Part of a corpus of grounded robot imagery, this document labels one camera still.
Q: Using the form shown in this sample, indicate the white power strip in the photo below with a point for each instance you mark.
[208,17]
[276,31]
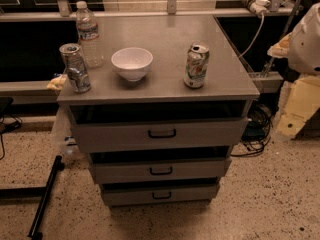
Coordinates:
[257,7]

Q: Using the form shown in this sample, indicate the clear plastic water bottle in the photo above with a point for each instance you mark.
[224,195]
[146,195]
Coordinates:
[88,32]

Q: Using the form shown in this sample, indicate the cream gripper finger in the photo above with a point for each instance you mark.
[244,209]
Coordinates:
[298,102]

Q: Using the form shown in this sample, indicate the white bowl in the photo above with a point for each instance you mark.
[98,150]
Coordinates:
[132,63]

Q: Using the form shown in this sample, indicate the grey middle drawer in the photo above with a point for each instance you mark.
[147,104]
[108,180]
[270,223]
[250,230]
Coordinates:
[159,171]

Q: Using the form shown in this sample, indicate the yellow crumpled wrapper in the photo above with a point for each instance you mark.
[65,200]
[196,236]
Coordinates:
[57,83]

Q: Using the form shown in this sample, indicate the black metal stand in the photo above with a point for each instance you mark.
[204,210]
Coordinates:
[43,193]

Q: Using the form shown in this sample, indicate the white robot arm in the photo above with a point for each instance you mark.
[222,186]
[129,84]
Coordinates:
[301,47]

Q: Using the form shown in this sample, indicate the grey drawer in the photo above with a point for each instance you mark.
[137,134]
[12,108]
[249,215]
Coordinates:
[160,195]
[159,171]
[92,138]

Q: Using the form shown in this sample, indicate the silver soda can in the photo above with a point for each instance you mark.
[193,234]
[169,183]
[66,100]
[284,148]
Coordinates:
[75,67]

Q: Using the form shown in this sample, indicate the grey bottom drawer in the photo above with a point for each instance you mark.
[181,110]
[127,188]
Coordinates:
[160,195]

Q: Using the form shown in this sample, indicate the metal frame rail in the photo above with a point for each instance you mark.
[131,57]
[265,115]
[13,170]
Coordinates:
[140,13]

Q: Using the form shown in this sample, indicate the green white soda can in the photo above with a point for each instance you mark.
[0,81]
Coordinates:
[196,66]

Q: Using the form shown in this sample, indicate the grey top drawer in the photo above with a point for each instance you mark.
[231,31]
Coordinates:
[92,138]

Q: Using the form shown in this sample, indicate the grey drawer cabinet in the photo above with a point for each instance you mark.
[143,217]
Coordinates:
[162,95]

